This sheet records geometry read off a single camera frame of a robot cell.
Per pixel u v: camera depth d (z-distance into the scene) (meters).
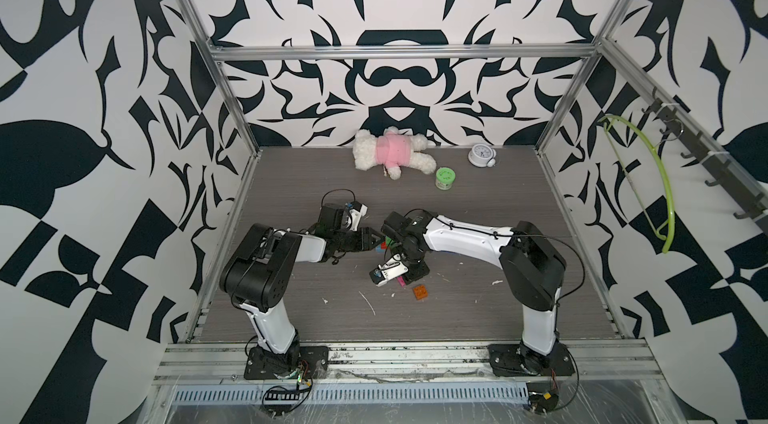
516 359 0.73
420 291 0.85
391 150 1.08
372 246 0.85
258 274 0.48
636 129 0.78
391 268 0.75
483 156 1.14
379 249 0.87
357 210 0.89
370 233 0.85
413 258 0.74
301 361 0.72
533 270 0.49
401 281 0.79
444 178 1.05
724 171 0.55
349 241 0.83
